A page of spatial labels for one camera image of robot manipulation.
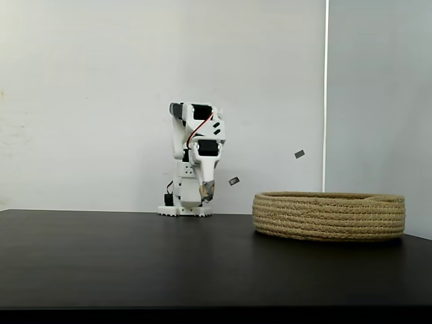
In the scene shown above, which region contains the woven rope basket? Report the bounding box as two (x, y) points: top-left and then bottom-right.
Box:
(252, 191), (406, 242)

